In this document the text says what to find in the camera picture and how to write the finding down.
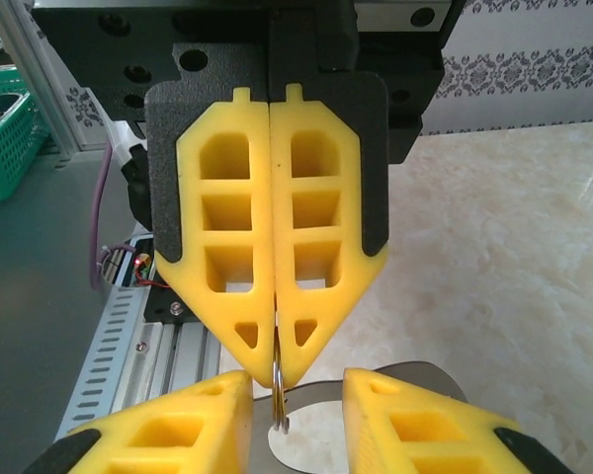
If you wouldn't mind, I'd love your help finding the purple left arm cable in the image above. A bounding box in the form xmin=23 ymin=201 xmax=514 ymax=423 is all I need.
xmin=88 ymin=142 xmax=116 ymax=292

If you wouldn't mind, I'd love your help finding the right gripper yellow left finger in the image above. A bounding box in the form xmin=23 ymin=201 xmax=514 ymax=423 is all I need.
xmin=27 ymin=369 xmax=255 ymax=474

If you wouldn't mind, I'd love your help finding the grey slotted cable duct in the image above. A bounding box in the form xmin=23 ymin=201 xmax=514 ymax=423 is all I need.
xmin=53 ymin=285 xmax=152 ymax=448

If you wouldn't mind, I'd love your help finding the green plastic basket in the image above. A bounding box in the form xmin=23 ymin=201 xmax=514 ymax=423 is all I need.
xmin=0 ymin=66 xmax=50 ymax=206

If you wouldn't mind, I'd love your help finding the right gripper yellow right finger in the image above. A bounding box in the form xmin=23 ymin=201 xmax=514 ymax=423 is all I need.
xmin=343 ymin=367 xmax=574 ymax=474

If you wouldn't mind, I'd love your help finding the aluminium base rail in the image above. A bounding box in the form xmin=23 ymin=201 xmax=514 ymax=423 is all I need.
xmin=123 ymin=315 xmax=223 ymax=396

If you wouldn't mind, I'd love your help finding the aluminium frame post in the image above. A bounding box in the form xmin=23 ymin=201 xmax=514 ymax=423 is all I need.
xmin=0 ymin=0 xmax=75 ymax=162

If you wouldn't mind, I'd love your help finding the silver keyring with keys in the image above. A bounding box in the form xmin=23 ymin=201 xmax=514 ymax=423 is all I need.
xmin=251 ymin=340 xmax=468 ymax=474

